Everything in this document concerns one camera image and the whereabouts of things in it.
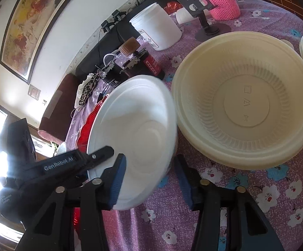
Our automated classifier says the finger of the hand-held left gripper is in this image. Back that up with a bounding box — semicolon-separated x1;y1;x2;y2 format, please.
86;146;115;163

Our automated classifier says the white plastic jar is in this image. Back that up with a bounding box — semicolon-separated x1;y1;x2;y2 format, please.
129;3;182;51

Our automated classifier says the purple floral tablecloth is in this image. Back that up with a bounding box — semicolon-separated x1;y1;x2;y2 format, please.
63;0;303;251

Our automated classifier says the framed painting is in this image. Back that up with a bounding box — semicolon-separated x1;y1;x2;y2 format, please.
0;0;85;85

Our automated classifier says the white dish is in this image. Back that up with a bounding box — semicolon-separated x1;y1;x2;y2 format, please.
56;141;69;158

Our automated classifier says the dark red chair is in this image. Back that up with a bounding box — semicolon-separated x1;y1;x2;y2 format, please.
38;74;79;142

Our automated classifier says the wall switch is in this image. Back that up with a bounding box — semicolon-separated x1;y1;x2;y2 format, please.
28;84;41;100

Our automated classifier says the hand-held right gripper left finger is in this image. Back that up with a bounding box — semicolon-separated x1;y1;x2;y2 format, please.
15;153;127;251

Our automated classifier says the stack of red plates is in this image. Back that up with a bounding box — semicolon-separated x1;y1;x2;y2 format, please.
73;96;108;232

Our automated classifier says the red wrapper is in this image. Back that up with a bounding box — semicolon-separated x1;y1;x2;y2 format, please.
166;2;180;14

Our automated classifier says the black sofa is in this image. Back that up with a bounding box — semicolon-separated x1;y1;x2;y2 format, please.
75;21;143;82

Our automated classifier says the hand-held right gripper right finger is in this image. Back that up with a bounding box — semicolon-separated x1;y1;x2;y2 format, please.
174;154;285;251

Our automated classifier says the glass bottle with cork lid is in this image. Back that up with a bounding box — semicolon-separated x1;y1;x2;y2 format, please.
118;38;142;56

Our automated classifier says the white paper cup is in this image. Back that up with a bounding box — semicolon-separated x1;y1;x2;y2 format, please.
176;7;197;24

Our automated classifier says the leopard print cloth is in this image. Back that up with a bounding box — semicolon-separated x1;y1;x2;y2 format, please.
74;73;100;108

